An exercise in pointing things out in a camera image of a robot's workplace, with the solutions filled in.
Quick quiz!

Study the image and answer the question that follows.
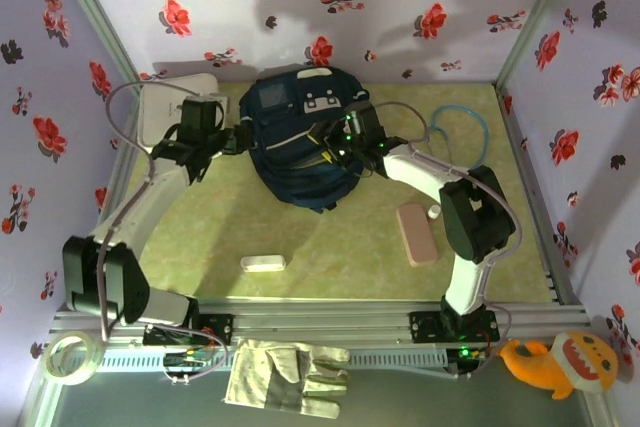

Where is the small white eraser case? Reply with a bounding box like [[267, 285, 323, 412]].
[[240, 254, 286, 273]]

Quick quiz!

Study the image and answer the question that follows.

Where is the white plastic lunch box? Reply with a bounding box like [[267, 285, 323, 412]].
[[137, 72, 231, 148]]

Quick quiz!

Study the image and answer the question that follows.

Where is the blue stethoscope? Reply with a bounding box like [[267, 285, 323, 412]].
[[430, 104, 496, 169]]

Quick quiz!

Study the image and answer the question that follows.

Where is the aluminium frame post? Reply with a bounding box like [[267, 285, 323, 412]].
[[494, 0, 586, 88], [47, 0, 144, 96]]

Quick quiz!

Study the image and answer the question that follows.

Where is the left arm grey cable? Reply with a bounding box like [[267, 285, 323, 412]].
[[97, 80, 230, 386]]

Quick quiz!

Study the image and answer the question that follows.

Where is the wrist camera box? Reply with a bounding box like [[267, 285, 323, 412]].
[[178, 96, 226, 134], [346, 101, 382, 139]]

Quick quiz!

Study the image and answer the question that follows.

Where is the navy blue backpack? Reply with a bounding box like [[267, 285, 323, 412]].
[[238, 65, 371, 214]]

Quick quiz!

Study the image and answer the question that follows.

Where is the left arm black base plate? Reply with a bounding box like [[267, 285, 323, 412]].
[[143, 313, 235, 347]]

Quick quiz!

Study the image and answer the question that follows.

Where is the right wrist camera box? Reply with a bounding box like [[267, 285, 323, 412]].
[[346, 101, 382, 139]]

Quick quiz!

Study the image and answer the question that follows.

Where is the white slotted cable duct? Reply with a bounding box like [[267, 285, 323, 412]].
[[64, 349, 449, 371]]

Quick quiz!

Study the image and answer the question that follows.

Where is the aluminium side rail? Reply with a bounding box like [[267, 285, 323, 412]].
[[57, 94, 144, 311], [497, 86, 584, 306]]

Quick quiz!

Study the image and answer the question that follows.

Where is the clear tape roll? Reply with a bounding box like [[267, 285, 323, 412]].
[[42, 330, 104, 387]]

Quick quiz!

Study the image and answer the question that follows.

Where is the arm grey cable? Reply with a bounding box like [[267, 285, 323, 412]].
[[97, 80, 230, 386], [372, 100, 524, 381]]

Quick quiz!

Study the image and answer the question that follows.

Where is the orange plush toy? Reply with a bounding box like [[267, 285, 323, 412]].
[[499, 330, 620, 400]]

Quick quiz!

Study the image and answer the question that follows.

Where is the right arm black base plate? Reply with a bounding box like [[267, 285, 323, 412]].
[[408, 310, 500, 344]]

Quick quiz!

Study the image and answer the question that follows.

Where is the pink pencil case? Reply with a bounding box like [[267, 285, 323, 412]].
[[395, 202, 437, 267]]

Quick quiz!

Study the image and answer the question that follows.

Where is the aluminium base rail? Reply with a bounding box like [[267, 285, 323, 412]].
[[49, 296, 591, 348]]

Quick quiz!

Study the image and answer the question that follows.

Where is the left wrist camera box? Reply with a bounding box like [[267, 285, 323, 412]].
[[178, 96, 226, 134]]

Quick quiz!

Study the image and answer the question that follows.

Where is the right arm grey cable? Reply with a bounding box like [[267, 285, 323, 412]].
[[372, 100, 524, 381]]

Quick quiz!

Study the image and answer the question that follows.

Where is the grey work glove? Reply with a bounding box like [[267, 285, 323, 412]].
[[223, 338, 351, 420]]

